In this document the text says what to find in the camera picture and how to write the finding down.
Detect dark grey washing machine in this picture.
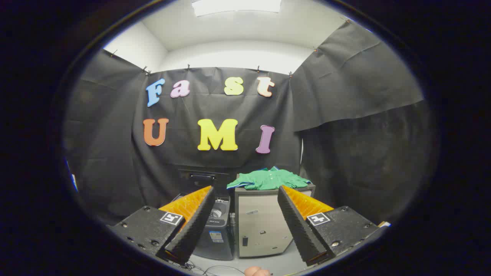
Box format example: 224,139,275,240
175,169,235,261

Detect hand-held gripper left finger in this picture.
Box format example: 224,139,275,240
109,186,216,266

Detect green polo shirt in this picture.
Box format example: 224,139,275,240
226,166,312,191

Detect grey metal cabinet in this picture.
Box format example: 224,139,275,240
233,183,316,258

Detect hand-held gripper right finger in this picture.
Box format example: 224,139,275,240
277,185,386,266

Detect black floor cables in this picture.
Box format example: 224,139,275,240
169,260,247,276

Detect black backdrop cloth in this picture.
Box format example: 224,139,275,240
63,19,438,227

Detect white and blue device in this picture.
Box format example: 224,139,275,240
66,161,79,192

